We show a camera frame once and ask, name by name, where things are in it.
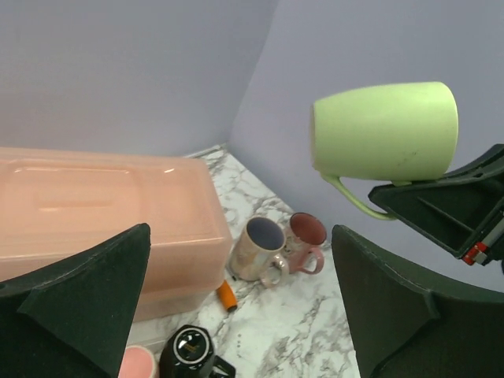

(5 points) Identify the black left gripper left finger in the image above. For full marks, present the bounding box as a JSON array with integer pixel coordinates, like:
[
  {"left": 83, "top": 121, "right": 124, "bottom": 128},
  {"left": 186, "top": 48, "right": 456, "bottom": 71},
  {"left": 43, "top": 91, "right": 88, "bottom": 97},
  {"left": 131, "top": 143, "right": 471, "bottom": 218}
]
[{"left": 1, "top": 224, "right": 150, "bottom": 377}]

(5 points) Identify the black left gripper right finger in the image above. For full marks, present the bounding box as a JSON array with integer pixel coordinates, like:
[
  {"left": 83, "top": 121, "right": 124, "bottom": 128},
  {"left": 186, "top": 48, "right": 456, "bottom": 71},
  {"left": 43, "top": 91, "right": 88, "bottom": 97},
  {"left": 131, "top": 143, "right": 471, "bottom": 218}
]
[{"left": 332, "top": 225, "right": 503, "bottom": 378}]

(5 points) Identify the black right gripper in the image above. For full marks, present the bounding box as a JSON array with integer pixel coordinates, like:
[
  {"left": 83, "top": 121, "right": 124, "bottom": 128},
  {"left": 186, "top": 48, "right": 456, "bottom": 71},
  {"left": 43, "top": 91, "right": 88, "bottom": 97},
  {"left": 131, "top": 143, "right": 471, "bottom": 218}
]
[{"left": 369, "top": 143, "right": 503, "bottom": 266}]

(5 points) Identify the light green round mug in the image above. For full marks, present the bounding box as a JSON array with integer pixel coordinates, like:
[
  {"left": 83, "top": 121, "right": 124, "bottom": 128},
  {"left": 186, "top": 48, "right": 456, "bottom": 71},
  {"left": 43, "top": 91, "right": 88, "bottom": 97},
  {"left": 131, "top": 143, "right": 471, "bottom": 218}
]
[{"left": 309, "top": 82, "right": 459, "bottom": 221}]

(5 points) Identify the pink ghost pattern mug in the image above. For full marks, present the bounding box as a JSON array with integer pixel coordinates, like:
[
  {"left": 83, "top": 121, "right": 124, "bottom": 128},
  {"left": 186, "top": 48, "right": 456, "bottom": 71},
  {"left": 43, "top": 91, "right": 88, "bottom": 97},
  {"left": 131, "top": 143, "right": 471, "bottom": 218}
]
[{"left": 282, "top": 213, "right": 327, "bottom": 275}]

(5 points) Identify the iridescent beige mug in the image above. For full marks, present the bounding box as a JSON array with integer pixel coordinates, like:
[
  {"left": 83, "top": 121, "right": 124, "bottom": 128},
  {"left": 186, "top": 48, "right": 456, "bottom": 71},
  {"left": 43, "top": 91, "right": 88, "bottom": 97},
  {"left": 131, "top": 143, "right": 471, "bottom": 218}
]
[{"left": 228, "top": 216, "right": 289, "bottom": 288}]

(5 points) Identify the salmon pink mug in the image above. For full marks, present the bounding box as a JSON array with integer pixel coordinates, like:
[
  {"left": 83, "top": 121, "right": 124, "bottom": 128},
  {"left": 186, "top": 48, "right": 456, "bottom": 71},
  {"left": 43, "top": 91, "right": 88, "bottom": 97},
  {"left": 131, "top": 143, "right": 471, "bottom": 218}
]
[{"left": 118, "top": 345, "right": 159, "bottom": 378}]

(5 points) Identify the black mug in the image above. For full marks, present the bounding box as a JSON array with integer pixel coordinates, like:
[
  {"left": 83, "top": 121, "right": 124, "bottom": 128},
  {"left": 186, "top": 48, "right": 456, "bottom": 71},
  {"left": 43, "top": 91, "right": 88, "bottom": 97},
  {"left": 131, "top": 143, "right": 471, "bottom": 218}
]
[{"left": 159, "top": 324, "right": 236, "bottom": 378}]

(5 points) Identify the translucent pink plastic toolbox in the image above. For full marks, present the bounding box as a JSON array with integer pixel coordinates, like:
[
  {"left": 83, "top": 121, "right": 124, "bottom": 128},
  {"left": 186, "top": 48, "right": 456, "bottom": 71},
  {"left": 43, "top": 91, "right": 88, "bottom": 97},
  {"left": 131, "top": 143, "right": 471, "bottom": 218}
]
[{"left": 1, "top": 148, "right": 232, "bottom": 321}]

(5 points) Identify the orange black screwdriver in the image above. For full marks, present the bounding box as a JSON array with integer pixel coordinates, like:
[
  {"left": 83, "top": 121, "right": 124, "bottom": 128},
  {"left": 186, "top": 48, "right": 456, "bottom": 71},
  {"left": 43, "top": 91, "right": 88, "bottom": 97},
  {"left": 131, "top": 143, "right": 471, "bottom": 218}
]
[{"left": 216, "top": 280, "right": 238, "bottom": 313}]

